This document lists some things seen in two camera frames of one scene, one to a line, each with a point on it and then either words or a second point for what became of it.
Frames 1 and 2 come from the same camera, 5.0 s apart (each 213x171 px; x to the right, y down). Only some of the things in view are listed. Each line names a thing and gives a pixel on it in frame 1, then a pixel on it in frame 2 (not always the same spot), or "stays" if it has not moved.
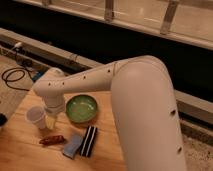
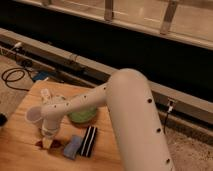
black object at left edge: (3, 119) stays
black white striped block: (88, 141) stays
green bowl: (81, 108) stays
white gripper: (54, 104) -> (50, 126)
